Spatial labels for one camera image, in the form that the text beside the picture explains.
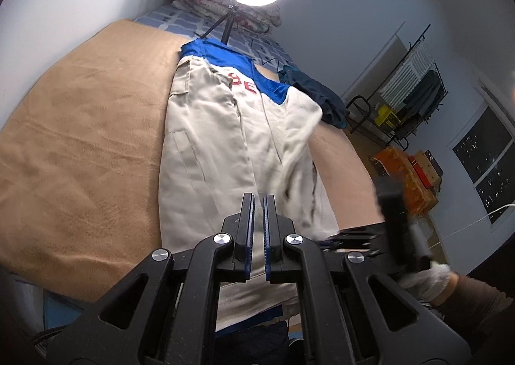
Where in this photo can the yellow box on rack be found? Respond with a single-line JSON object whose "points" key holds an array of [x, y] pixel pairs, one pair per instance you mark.
{"points": [[386, 117]]}

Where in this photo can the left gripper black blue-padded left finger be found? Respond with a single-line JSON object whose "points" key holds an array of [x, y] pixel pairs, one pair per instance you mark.
{"points": [[236, 256]]}

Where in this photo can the red and brown boxes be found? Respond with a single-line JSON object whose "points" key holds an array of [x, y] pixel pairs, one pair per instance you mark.
{"points": [[428, 169]]}

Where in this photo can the white gloved right hand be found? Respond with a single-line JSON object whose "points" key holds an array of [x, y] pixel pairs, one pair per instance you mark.
{"points": [[433, 285]]}

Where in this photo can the black clothes rack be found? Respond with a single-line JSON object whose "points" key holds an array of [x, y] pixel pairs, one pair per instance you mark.
{"points": [[363, 110]]}

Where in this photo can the dark teal folded garment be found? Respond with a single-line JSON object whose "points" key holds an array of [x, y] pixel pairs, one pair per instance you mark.
{"points": [[334, 111]]}

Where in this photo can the orange patterned covered box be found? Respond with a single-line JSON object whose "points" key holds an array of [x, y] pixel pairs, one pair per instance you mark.
{"points": [[418, 198]]}

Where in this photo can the tan bed blanket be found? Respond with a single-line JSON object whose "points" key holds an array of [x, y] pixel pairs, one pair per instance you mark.
{"points": [[80, 162]]}

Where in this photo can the floral folded quilt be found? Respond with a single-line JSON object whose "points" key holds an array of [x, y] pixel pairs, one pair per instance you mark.
{"points": [[251, 19]]}

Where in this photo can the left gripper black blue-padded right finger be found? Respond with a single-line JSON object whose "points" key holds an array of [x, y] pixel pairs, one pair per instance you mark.
{"points": [[279, 269]]}

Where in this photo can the white striped hanging towel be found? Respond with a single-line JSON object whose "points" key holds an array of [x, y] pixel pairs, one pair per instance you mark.
{"points": [[407, 76]]}

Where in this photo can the dark night window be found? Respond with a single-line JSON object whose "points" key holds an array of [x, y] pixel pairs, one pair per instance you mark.
{"points": [[485, 148]]}

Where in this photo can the brown sleeved right forearm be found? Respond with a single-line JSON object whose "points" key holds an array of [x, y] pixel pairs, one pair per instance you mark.
{"points": [[482, 315]]}

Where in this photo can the dark hanging clothes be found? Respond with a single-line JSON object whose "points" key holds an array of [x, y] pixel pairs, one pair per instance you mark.
{"points": [[423, 100]]}

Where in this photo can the white and blue jacket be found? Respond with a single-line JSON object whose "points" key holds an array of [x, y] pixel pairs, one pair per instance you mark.
{"points": [[229, 131]]}

